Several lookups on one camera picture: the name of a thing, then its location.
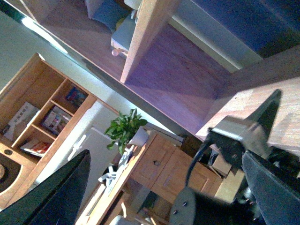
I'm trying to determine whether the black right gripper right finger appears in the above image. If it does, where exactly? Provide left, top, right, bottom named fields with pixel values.
left=242, top=150, right=300, bottom=225

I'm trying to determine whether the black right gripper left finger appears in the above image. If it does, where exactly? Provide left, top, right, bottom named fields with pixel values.
left=0, top=150, right=91, bottom=225

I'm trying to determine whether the red white book lying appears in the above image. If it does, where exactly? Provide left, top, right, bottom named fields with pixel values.
left=20, top=139, right=51, bottom=157

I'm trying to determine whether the wooden cabinet with doors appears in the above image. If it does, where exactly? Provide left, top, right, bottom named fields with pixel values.
left=77, top=131, right=223, bottom=225

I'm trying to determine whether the green potted plant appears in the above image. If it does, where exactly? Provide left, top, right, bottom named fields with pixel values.
left=104, top=109, right=148, bottom=155

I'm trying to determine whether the blue book in hutch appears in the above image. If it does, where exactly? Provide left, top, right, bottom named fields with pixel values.
left=65, top=87, right=88, bottom=107

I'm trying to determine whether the grey cushioned seat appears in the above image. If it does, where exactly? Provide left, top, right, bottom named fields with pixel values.
left=85, top=0, right=142, bottom=58

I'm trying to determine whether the white book on hutch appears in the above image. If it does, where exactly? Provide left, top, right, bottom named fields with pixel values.
left=4, top=102, right=39, bottom=142

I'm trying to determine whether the colourful magazine in hutch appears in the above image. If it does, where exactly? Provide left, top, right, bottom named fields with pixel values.
left=41, top=105, right=72, bottom=135

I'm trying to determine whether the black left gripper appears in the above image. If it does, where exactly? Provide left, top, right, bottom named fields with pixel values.
left=170, top=89, right=298, bottom=225

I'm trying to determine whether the black cable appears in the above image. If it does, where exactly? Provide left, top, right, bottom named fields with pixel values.
left=184, top=140, right=211, bottom=190

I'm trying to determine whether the wooden bookshelf unit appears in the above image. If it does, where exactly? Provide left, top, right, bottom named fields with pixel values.
left=9, top=0, right=300, bottom=153

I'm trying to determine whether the wooden desk hutch shelf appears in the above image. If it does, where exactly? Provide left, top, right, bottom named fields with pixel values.
left=0, top=53, right=97, bottom=209

